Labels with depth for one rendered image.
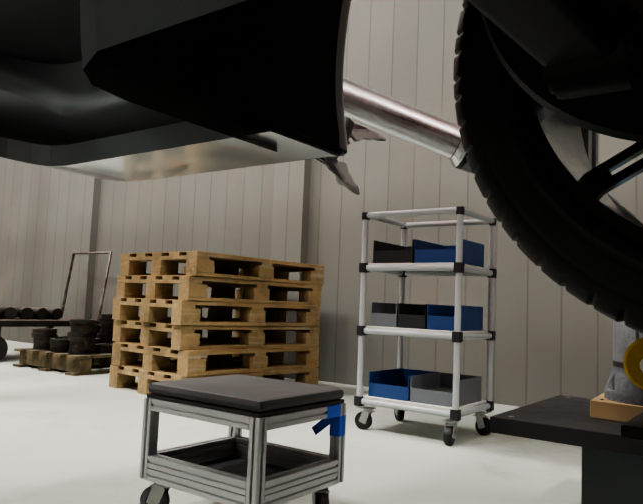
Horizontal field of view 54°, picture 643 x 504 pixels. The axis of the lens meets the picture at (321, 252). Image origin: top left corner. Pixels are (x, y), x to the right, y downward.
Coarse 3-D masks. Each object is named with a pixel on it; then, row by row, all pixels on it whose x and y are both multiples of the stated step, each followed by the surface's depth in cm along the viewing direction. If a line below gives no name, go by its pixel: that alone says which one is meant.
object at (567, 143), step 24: (528, 96) 70; (528, 120) 70; (552, 120) 75; (552, 144) 69; (576, 144) 83; (552, 168) 68; (576, 168) 75; (600, 168) 83; (624, 168) 81; (576, 192) 66; (600, 192) 80; (600, 216) 64; (624, 216) 80
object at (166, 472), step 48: (192, 384) 163; (240, 384) 167; (288, 384) 171; (144, 432) 163; (240, 432) 189; (336, 432) 166; (192, 480) 152; (240, 480) 143; (288, 480) 150; (336, 480) 165
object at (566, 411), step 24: (528, 408) 174; (552, 408) 175; (576, 408) 177; (504, 432) 155; (528, 432) 152; (552, 432) 149; (576, 432) 146; (600, 432) 143; (600, 456) 158; (624, 456) 155; (600, 480) 158; (624, 480) 155
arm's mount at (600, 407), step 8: (592, 400) 162; (600, 400) 163; (608, 400) 163; (592, 408) 162; (600, 408) 161; (608, 408) 160; (616, 408) 159; (624, 408) 158; (632, 408) 157; (640, 408) 156; (592, 416) 162; (600, 416) 161; (608, 416) 160; (616, 416) 159; (624, 416) 158; (632, 416) 157
